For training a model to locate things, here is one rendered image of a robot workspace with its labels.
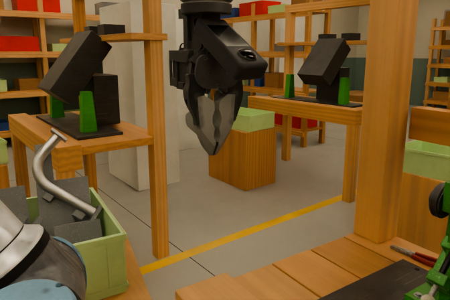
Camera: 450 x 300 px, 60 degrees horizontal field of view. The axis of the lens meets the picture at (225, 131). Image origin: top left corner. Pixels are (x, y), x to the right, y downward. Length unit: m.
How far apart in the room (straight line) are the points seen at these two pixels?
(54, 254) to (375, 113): 0.89
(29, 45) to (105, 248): 5.75
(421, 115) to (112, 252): 0.91
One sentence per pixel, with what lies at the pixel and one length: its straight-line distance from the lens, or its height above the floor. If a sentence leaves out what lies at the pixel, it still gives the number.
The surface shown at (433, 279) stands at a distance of 0.92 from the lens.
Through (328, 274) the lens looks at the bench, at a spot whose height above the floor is 0.88.
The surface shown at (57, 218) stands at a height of 0.93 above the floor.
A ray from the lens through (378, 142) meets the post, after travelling 1.17.
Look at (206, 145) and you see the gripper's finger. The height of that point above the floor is 1.30.
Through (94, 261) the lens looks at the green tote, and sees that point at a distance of 1.10.
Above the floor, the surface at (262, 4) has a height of 2.17.
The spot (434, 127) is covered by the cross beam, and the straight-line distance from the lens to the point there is 1.18.
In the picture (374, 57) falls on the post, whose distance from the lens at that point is 1.17.
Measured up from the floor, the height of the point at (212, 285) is 0.90.
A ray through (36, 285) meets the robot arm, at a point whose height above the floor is 1.16.
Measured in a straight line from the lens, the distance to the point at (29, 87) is 6.72.
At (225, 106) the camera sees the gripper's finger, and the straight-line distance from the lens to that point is 0.56.
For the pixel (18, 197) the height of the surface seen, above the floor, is 1.01.
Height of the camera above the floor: 1.43
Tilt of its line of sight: 12 degrees down
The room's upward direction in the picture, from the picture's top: straight up
